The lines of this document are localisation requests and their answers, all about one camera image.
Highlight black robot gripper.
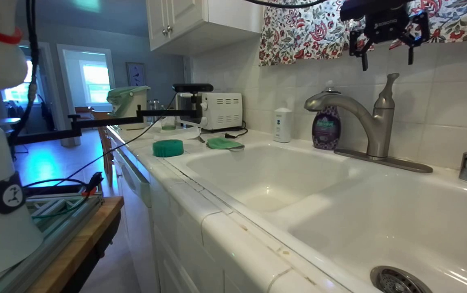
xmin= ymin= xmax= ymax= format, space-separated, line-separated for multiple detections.
xmin=341 ymin=0 xmax=430 ymax=70

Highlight purple floral soap bottle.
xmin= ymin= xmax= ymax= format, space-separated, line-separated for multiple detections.
xmin=313 ymin=106 xmax=342 ymax=150

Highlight white double basin sink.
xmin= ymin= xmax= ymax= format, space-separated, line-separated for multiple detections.
xmin=178 ymin=143 xmax=467 ymax=293

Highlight white toaster oven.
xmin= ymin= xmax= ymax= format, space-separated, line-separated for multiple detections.
xmin=176 ymin=91 xmax=243 ymax=130

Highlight steel sink drain strainer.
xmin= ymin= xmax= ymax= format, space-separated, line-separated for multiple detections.
xmin=370 ymin=265 xmax=434 ymax=293

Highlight white upper cabinets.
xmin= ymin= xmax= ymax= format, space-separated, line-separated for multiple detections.
xmin=146 ymin=0 xmax=263 ymax=55

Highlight white lower cabinet drawers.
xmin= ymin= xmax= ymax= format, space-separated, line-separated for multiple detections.
xmin=115 ymin=151 xmax=279 ymax=293

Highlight green cloth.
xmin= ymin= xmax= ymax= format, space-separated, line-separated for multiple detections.
xmin=207 ymin=137 xmax=245 ymax=151

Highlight brushed steel kitchen faucet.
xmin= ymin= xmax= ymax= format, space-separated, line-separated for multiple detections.
xmin=305 ymin=73 xmax=434 ymax=174

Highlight wooden cart table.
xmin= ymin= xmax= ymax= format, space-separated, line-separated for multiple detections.
xmin=27 ymin=197 xmax=124 ymax=293

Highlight floral window valance curtain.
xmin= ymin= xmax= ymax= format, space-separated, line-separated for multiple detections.
xmin=259 ymin=0 xmax=467 ymax=67

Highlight white pump soap dispenser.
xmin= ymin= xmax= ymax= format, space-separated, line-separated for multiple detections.
xmin=274 ymin=107 xmax=292 ymax=143

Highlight black cable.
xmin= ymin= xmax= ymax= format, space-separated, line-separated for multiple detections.
xmin=22 ymin=115 xmax=162 ymax=192

